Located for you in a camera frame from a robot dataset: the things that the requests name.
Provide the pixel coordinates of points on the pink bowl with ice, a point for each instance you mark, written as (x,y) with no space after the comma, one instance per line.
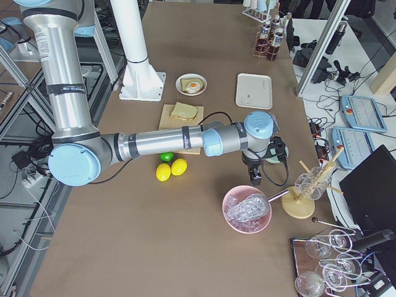
(237,195)

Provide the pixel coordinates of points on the green lime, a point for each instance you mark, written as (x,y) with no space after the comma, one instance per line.
(166,156)

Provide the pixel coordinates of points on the green ceramic bowl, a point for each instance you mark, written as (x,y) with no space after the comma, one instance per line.
(275,159)

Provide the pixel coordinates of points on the white cup rack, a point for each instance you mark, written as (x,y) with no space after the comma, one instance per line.
(259,10)

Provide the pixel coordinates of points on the copper wire bottle rack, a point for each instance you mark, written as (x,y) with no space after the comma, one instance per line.
(260,51)

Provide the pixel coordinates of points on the blue teach pendant far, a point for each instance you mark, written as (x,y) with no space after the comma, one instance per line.
(362,113)

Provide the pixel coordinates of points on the yellow lemon right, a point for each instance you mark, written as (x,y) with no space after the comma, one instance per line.
(179,167)

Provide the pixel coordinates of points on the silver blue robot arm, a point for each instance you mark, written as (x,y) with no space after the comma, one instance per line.
(81,152)

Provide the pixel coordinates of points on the yellow lemon left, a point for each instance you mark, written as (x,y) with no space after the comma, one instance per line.
(163,172)

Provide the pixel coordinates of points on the glass mug on stand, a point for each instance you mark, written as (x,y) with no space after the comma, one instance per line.
(311,186)

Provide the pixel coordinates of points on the blue teach pendant near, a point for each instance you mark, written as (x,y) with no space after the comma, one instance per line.
(357,145)

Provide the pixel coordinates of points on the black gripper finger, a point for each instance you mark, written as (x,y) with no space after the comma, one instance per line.
(257,179)
(252,177)

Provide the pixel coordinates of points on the wooden cutting board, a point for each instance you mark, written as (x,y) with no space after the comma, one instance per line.
(167,122)

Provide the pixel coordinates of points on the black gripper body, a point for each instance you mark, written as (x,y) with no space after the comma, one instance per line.
(251,163)

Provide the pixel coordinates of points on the blue teach pendant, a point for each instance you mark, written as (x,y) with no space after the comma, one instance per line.
(362,113)
(357,145)

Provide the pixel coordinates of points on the aluminium frame post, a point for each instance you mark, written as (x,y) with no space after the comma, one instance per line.
(330,27)

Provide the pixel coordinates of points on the bread slice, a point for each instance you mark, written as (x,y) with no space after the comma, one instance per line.
(184,111)
(185,81)

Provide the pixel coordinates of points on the wine glass rack tray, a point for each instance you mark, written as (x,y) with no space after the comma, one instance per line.
(326,264)

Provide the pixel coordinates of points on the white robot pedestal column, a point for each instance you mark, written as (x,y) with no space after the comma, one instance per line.
(141,81)

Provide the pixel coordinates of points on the metal ice scoop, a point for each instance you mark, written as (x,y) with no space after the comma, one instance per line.
(253,207)

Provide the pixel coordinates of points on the black laptop monitor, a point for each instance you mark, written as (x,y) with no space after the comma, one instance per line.
(369,191)

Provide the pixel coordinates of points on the dark drink bottle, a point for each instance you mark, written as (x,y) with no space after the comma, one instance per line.
(264,33)
(274,47)
(274,26)

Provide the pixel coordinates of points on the cream rabbit tray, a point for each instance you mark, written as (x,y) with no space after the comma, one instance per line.
(254,91)

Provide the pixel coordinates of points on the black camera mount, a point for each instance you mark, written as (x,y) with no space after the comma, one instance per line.
(276,147)

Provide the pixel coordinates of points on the wooden mug tree stand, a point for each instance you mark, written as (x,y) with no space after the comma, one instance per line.
(297,205)

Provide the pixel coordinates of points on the yellow lemon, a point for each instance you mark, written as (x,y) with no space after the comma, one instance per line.
(179,167)
(163,172)

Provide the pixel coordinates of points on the white round plate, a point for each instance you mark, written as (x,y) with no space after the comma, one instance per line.
(190,76)

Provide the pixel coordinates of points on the fried egg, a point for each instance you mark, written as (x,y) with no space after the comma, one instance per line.
(192,87)

